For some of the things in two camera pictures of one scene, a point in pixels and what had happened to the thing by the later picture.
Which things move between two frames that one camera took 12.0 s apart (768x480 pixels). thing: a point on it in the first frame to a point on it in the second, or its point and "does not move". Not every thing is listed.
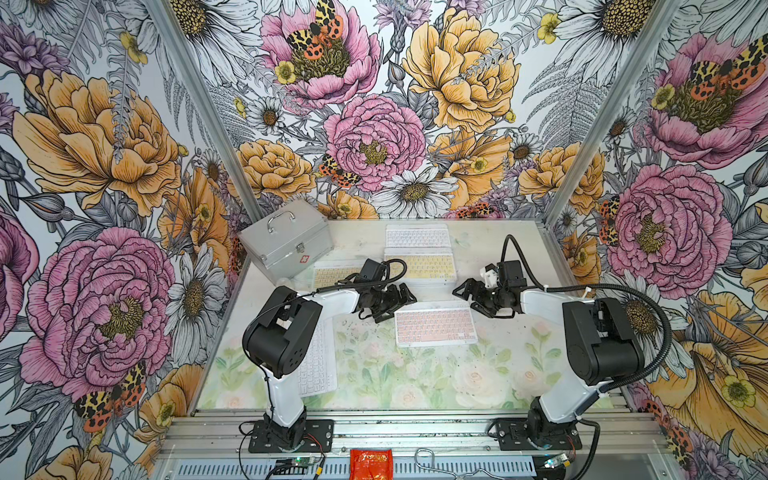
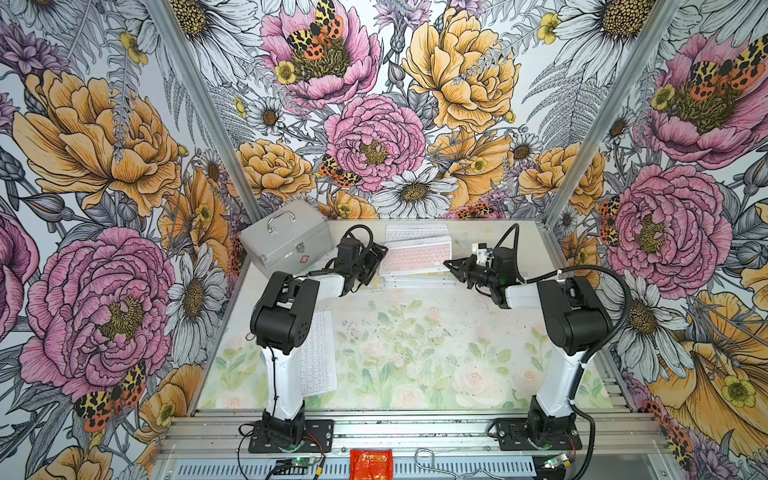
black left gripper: x=395 y=303 to x=374 y=260
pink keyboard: x=434 y=323 to x=415 y=254
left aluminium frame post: x=179 y=52 does not move
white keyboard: x=318 y=376 does not move
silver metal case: x=287 y=240 does not move
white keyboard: x=417 y=240 does not move
